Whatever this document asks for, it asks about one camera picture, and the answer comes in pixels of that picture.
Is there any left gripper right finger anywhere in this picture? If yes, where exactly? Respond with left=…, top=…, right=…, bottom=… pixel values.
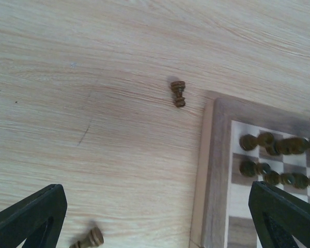
left=249, top=181, right=310, bottom=247

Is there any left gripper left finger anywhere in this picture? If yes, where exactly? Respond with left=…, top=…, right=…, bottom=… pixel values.
left=0, top=184, right=67, bottom=247

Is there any dark pawn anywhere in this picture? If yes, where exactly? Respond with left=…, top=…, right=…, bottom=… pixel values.
left=289, top=173, right=309, bottom=189
left=263, top=170, right=291, bottom=185
left=69, top=227, right=104, bottom=248

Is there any dark rook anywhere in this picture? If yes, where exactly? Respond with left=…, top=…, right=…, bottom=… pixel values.
left=239, top=161, right=271, bottom=178
left=170, top=81, right=185, bottom=108

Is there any dark knight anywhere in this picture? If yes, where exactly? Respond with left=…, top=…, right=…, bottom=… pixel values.
left=239, top=132, right=275, bottom=151

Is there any wooden chess board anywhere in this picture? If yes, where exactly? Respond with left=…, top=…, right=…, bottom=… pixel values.
left=189, top=91, right=310, bottom=247

